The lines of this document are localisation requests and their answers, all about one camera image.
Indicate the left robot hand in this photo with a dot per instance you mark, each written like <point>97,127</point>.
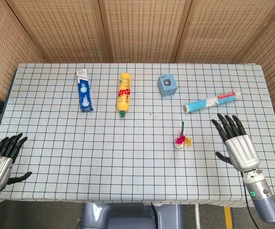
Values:
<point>0,162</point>

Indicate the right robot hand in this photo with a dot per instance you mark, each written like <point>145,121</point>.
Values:
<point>240,148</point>

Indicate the small colourful flower toy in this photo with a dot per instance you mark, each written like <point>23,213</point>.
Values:
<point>181,141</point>

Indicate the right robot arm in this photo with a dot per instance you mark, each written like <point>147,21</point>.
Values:
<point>264,198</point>

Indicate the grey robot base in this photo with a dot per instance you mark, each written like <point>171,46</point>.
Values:
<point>132,215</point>

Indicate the plastic wrap roll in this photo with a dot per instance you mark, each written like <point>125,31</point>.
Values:
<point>211,101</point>

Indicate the small pink feather scraps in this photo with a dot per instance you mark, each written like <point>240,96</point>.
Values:
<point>151,114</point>

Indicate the light blue cube box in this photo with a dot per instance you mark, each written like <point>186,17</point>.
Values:
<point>167,85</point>

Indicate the blue toothpaste box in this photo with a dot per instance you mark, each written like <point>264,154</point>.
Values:
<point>84,93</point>

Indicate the white grid tablecloth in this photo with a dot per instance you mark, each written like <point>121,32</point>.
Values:
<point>128,143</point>

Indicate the yellow bottle with green cap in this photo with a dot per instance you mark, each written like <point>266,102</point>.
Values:
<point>123,94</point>

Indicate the woven folding screen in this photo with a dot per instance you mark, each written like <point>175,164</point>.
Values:
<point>137,28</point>

